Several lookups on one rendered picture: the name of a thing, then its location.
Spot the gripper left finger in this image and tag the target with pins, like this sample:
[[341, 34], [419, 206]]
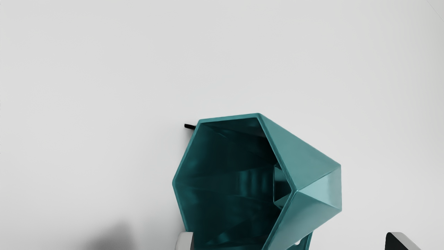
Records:
[[184, 242]]

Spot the teal faceted mug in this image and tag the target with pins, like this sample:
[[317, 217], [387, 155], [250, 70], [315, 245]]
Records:
[[236, 180]]

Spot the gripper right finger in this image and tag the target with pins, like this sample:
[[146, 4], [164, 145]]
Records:
[[399, 242]]

